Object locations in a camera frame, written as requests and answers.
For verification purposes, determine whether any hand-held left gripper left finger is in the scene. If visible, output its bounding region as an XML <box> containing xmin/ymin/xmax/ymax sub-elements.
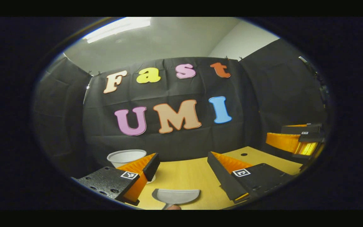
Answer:
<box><xmin>76</xmin><ymin>153</ymin><xmax>160</xmax><ymax>206</ymax></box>

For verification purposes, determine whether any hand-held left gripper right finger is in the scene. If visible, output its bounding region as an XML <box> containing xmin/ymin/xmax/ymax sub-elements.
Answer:
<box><xmin>207</xmin><ymin>151</ymin><xmax>295</xmax><ymax>204</ymax></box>

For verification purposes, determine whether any white garbage bin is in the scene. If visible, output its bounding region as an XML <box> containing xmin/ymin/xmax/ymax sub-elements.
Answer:
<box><xmin>107</xmin><ymin>149</ymin><xmax>157</xmax><ymax>184</ymax></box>

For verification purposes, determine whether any grey dustpan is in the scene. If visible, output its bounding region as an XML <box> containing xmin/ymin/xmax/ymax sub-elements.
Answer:
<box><xmin>152</xmin><ymin>189</ymin><xmax>200</xmax><ymax>210</ymax></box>

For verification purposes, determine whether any black backdrop cloth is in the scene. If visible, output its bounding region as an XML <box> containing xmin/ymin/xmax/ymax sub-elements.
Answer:
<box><xmin>32</xmin><ymin>38</ymin><xmax>328</xmax><ymax>177</ymax></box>

